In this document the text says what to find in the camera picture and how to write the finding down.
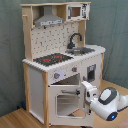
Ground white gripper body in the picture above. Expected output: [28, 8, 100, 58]
[80, 81, 98, 108]

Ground white oven door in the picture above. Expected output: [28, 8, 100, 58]
[49, 85, 94, 127]

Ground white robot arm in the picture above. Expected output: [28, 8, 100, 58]
[80, 81, 128, 121]

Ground wooden toy kitchen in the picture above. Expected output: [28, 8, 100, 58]
[22, 2, 105, 128]

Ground grey ice dispenser panel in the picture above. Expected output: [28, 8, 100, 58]
[87, 65, 96, 82]

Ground right oven knob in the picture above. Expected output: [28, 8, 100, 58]
[72, 66, 78, 72]

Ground oven knob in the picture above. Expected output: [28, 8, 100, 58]
[54, 73, 60, 79]
[72, 66, 78, 72]

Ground left oven knob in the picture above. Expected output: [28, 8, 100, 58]
[54, 73, 60, 79]

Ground grey toy sink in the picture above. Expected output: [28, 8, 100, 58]
[65, 47, 95, 56]

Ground black toy faucet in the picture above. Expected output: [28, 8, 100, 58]
[67, 33, 83, 49]

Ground black stovetop red burners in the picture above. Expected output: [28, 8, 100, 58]
[34, 53, 71, 67]

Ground white toy microwave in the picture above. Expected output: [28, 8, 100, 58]
[66, 3, 90, 21]

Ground grey range hood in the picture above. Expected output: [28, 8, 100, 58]
[34, 5, 64, 27]

